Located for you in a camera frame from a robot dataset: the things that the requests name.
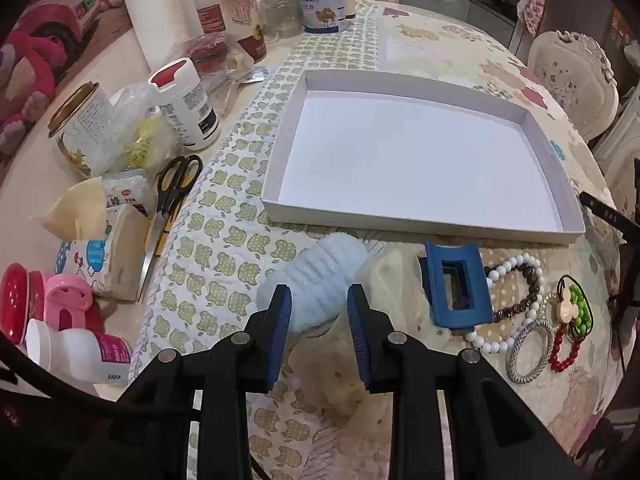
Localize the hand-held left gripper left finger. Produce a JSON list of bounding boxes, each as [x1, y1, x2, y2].
[[65, 284, 293, 480]]

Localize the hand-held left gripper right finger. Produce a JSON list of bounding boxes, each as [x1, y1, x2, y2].
[[346, 283, 581, 480]]

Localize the cream organza scrunchie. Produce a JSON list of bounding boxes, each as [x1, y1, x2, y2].
[[287, 250, 431, 418]]

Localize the light blue fluffy scrunchie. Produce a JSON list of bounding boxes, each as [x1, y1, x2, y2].
[[257, 237, 371, 336]]

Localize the blue hair claw clip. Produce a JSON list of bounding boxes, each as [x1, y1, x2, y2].
[[417, 241, 495, 332]]

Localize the white and brown bead bracelet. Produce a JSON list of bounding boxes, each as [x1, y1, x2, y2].
[[464, 254, 546, 357]]

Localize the dark hair tie mouse charm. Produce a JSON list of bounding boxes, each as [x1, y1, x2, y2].
[[555, 275, 596, 333]]

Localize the red bead bracelet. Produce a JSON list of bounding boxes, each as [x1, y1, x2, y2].
[[548, 320, 583, 373]]

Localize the silver braided hair tie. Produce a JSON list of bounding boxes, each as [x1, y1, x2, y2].
[[505, 317, 557, 387]]

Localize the white shallow cardboard box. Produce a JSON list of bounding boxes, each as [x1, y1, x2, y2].
[[260, 69, 587, 247]]

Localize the apple patterned quilted tablecloth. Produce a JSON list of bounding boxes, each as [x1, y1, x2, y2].
[[127, 0, 631, 480]]

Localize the small white packet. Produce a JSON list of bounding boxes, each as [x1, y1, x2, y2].
[[104, 170, 157, 218]]

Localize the white pill bottle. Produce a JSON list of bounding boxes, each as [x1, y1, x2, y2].
[[25, 319, 133, 386]]

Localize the soft tissue pack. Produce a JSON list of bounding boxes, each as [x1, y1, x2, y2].
[[30, 177, 151, 303]]

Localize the pink plastic toy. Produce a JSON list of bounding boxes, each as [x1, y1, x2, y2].
[[44, 272, 101, 331]]

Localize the clear plastic bag yellow contents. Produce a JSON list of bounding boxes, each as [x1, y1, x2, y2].
[[107, 82, 178, 173]]

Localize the white bottle red cap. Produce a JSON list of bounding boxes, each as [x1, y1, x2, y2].
[[148, 58, 222, 152]]

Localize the red lidded jar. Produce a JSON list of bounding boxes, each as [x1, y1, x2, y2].
[[0, 263, 51, 346]]

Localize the clear packet red contents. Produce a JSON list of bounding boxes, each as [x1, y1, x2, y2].
[[187, 35, 251, 86]]

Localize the printed tin can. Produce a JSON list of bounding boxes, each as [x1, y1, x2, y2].
[[47, 81, 121, 181]]

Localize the small empty glass jar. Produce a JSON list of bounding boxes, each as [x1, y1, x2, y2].
[[257, 0, 303, 41]]

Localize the glass jar yellow lid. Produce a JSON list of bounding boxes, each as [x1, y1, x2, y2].
[[177, 0, 268, 63]]

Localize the white paper towel roll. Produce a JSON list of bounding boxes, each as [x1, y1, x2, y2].
[[122, 0, 201, 73]]

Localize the green bead bracelet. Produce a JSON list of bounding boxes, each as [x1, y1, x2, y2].
[[565, 282, 595, 338]]

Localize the gold spiral hair tie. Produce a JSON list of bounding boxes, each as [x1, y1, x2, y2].
[[530, 292, 561, 326]]

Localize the black handled scissors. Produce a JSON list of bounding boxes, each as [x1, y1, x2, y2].
[[140, 154, 203, 301]]

